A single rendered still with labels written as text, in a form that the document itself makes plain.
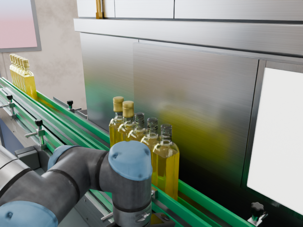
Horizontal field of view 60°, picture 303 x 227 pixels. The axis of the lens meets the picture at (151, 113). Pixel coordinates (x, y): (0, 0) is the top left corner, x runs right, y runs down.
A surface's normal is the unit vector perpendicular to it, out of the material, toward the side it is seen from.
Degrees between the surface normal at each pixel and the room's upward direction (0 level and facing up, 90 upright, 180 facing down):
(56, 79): 90
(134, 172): 87
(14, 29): 90
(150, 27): 90
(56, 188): 39
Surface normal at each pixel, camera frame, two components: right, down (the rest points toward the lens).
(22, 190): 0.29, -0.48
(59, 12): 0.42, 0.32
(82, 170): 0.70, -0.57
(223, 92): -0.77, 0.23
